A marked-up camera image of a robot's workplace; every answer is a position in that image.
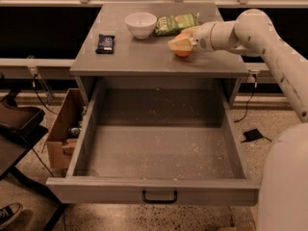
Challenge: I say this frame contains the orange fruit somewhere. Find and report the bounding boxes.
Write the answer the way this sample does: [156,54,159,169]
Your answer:
[173,34,193,57]

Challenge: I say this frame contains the black desk left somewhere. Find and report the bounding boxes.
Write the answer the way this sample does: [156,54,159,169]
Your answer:
[0,126,66,231]

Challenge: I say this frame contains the black sneaker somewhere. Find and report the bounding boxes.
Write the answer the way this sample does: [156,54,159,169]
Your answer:
[0,203,23,229]

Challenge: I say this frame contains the white ceramic bowl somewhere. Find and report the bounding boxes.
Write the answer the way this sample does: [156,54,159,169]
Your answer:
[124,13,157,39]

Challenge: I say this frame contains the dark blue snack bar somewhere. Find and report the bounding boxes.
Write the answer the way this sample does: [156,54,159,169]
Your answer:
[95,34,115,54]

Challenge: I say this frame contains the open cardboard box left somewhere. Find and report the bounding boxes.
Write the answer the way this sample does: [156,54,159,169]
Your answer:
[46,89,86,169]

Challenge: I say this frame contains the can in cardboard box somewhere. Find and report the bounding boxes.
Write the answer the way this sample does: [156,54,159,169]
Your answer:
[67,127,81,138]

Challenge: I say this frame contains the black wall cable left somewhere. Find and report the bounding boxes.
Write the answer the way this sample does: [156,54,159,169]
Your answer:
[32,74,60,116]

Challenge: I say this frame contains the black power adapter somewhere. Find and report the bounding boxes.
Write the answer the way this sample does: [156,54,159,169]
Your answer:
[244,129,263,142]

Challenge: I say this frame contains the black drawer handle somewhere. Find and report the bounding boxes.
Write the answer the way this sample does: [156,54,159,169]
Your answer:
[141,191,178,204]

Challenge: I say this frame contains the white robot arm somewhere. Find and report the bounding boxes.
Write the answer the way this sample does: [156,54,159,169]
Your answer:
[168,9,308,231]

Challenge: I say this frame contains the grey open top drawer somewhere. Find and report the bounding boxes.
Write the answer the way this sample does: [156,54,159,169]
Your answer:
[47,77,259,206]

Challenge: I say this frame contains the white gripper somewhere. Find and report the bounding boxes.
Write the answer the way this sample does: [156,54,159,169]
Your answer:
[168,21,217,52]

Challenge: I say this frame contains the grey cabinet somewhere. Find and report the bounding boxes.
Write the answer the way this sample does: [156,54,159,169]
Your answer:
[70,1,247,99]

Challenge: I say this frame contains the brown chair seat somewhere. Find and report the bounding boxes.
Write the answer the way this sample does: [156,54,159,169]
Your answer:
[0,97,45,137]

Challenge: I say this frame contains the green chip bag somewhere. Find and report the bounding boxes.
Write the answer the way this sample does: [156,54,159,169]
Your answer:
[155,13,199,37]

